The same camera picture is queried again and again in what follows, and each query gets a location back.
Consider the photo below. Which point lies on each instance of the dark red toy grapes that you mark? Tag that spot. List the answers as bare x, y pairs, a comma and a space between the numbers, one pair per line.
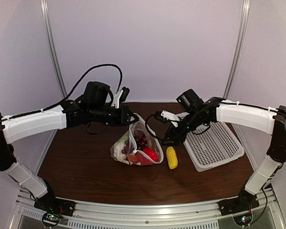
141, 143

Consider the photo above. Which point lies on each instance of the white toy cauliflower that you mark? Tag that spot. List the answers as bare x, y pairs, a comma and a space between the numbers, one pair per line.
118, 147

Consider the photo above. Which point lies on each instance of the clear polka dot zip bag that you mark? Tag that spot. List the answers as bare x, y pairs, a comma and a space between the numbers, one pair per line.
140, 128

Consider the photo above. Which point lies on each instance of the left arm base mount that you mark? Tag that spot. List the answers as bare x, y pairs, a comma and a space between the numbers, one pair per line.
55, 212

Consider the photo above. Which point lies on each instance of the yellow toy mango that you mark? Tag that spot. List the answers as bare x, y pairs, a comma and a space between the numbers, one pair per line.
171, 158

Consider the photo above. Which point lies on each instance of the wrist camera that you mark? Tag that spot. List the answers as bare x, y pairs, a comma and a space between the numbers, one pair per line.
120, 97
165, 116

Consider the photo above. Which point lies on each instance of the left aluminium frame post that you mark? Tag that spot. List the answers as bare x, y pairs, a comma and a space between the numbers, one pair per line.
52, 48

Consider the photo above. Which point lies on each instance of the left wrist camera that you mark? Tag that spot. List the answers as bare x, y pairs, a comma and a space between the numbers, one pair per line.
120, 97

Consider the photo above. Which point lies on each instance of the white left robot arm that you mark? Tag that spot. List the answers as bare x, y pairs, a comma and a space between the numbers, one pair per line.
67, 114

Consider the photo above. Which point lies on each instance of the right aluminium frame post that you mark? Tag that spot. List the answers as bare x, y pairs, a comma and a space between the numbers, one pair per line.
244, 18

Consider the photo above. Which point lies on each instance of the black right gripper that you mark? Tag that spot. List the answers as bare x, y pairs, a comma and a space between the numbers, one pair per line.
171, 132

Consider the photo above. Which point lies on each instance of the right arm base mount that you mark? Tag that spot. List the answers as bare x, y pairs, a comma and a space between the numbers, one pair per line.
240, 209

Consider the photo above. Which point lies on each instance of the aluminium frame post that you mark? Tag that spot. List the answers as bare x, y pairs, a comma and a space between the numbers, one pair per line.
244, 18
52, 48

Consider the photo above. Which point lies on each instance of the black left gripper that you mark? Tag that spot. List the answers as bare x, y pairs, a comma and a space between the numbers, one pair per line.
124, 110

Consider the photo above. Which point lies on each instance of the front aluminium rail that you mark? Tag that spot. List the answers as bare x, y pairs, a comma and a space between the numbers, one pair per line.
199, 215

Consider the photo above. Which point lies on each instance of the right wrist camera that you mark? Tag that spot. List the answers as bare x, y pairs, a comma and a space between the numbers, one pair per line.
165, 116

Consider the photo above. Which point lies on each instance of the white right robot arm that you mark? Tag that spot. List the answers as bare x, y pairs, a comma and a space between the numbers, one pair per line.
271, 121

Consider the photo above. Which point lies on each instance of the red toy bell pepper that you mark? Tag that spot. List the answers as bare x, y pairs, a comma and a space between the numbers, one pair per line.
146, 157

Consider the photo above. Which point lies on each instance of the white perforated plastic basket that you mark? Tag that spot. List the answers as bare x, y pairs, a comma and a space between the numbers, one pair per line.
212, 146

